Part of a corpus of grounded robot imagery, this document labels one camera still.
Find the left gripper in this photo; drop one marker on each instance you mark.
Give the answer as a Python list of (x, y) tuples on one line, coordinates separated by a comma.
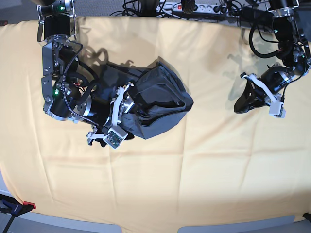
[(253, 96)]

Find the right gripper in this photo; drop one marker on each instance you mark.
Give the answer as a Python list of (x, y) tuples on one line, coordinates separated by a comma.
[(108, 113)]

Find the blue-grey T-shirt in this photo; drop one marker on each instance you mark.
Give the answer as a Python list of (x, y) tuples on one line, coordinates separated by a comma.
[(158, 90)]

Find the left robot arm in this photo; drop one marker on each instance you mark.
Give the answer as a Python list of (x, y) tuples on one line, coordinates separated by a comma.
[(293, 50)]

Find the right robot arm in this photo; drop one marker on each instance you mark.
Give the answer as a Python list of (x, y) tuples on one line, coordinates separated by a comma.
[(70, 88)]

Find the yellow table cloth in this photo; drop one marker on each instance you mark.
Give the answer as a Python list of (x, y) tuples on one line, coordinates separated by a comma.
[(214, 167)]

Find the black power adapter brick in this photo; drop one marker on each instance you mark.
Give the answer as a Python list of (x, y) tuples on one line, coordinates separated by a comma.
[(252, 15)]

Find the white power strip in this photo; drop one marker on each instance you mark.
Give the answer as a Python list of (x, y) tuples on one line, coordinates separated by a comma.
[(193, 9)]

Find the black clamp at right edge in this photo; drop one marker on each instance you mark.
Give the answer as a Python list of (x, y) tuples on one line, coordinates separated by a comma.
[(307, 216)]

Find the blue clamp with red pad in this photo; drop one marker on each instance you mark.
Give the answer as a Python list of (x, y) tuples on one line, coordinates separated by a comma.
[(9, 205)]

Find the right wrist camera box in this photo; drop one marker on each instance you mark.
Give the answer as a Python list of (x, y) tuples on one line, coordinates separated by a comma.
[(115, 136)]

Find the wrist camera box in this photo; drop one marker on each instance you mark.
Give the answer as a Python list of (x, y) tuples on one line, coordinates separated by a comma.
[(115, 136), (277, 110)]

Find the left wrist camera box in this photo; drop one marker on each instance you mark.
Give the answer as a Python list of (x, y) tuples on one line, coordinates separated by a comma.
[(277, 110)]

